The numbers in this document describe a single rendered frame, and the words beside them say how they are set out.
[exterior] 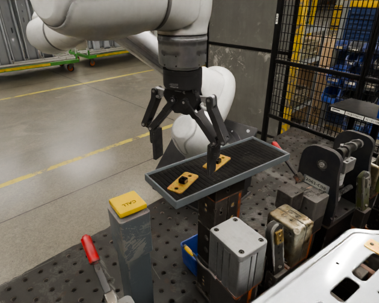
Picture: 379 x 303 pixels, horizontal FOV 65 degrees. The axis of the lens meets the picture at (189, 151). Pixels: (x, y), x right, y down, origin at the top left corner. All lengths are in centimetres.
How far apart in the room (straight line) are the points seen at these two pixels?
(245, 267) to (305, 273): 17
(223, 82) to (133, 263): 77
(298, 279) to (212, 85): 74
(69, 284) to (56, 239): 129
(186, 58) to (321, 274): 54
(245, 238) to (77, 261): 72
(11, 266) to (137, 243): 173
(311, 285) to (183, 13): 59
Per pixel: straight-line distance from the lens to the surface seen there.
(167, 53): 55
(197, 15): 53
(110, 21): 43
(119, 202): 65
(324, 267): 78
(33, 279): 121
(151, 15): 47
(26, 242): 248
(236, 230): 65
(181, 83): 56
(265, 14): 323
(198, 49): 55
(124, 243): 66
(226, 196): 77
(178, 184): 68
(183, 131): 110
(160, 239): 122
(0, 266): 239
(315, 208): 85
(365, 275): 83
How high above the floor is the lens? 154
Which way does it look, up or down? 28 degrees down
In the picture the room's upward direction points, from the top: straight up
